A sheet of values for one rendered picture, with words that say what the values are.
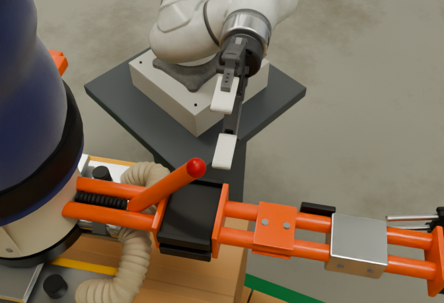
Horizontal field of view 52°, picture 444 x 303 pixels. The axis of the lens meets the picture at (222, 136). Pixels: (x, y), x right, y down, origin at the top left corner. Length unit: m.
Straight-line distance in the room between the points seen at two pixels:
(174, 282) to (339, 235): 0.39
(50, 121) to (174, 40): 0.49
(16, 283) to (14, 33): 0.39
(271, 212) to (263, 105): 0.82
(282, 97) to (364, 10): 1.81
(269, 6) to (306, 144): 1.47
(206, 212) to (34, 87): 0.26
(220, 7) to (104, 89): 0.69
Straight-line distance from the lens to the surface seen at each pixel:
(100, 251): 0.95
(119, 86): 1.49
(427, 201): 2.26
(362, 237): 0.61
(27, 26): 0.46
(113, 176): 0.80
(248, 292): 1.31
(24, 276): 0.72
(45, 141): 0.52
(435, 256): 0.64
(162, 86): 1.33
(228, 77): 0.66
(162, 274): 0.91
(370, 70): 2.74
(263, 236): 0.59
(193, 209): 0.61
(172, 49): 0.96
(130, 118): 1.39
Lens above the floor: 1.78
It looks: 51 degrees down
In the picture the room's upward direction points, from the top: straight up
